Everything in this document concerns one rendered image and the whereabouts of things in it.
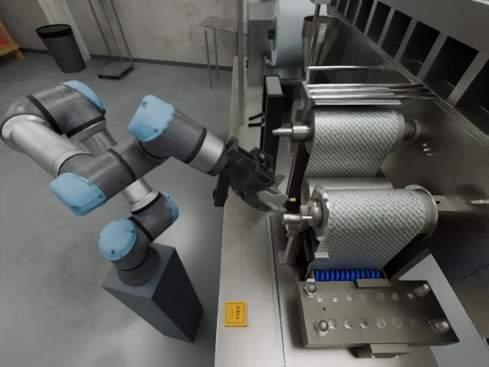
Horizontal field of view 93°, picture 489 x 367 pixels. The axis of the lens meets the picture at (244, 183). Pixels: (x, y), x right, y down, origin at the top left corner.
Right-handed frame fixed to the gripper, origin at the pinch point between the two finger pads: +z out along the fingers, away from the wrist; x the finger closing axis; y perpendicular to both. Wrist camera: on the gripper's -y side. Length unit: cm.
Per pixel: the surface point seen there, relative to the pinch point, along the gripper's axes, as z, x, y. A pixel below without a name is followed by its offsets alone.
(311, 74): 17, 71, 15
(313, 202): 9.5, 2.3, 3.9
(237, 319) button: 17.3, -16.3, -36.8
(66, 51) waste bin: -176, 410, -278
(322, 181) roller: 17.9, 14.6, 3.9
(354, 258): 31.9, -4.6, -0.5
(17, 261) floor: -57, 45, -222
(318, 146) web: 9.4, 19.3, 9.9
